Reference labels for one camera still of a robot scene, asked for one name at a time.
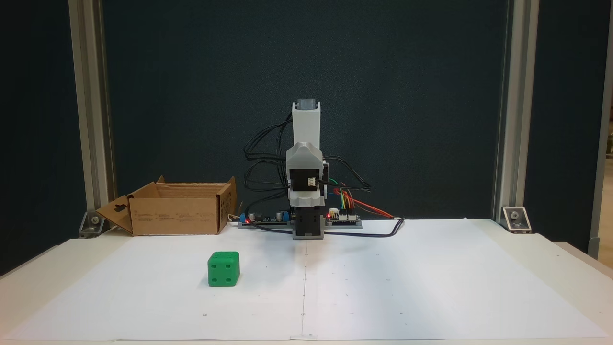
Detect grey metal corner bracket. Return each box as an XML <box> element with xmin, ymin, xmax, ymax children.
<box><xmin>501</xmin><ymin>207</ymin><xmax>533</xmax><ymax>234</ymax></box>
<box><xmin>78</xmin><ymin>210</ymin><xmax>107</xmax><ymax>238</ymax></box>

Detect coloured jumper wires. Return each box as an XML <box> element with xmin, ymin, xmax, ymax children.
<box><xmin>328</xmin><ymin>178</ymin><xmax>359</xmax><ymax>215</ymax></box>

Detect black gripper motor cable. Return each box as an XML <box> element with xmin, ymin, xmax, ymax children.
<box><xmin>322</xmin><ymin>154</ymin><xmax>373</xmax><ymax>193</ymax></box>

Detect blue circuit board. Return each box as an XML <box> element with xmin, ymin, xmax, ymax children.
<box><xmin>238</xmin><ymin>207</ymin><xmax>294</xmax><ymax>227</ymax></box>

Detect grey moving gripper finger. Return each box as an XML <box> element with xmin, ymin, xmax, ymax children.
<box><xmin>286</xmin><ymin>154</ymin><xmax>322</xmax><ymax>169</ymax></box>

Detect white paper sheet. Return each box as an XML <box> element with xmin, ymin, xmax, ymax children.
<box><xmin>5</xmin><ymin>218</ymin><xmax>609</xmax><ymax>342</ymax></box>

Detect brown cardboard box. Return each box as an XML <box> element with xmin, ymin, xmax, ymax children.
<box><xmin>96</xmin><ymin>176</ymin><xmax>238</xmax><ymax>236</ymax></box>

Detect small board with jumper wires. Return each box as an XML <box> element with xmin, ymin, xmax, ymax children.
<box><xmin>326</xmin><ymin>207</ymin><xmax>362</xmax><ymax>226</ymax></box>

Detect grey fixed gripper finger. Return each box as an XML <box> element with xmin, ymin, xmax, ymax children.
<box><xmin>286</xmin><ymin>142</ymin><xmax>322</xmax><ymax>156</ymax></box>

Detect red orange wire pair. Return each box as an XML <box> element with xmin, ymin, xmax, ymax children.
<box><xmin>352</xmin><ymin>196</ymin><xmax>397</xmax><ymax>220</ymax></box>

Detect green dice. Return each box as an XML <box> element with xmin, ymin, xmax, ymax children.
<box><xmin>207</xmin><ymin>251</ymin><xmax>240</xmax><ymax>287</ymax></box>

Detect black arm motor cable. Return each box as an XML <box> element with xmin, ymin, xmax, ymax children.
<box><xmin>243</xmin><ymin>114</ymin><xmax>294</xmax><ymax>193</ymax></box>

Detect grey aluminium frame post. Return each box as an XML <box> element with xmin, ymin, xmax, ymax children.
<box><xmin>588</xmin><ymin>0</ymin><xmax>613</xmax><ymax>260</ymax></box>
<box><xmin>68</xmin><ymin>0</ymin><xmax>117</xmax><ymax>226</ymax></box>
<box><xmin>492</xmin><ymin>0</ymin><xmax>540</xmax><ymax>222</ymax></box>

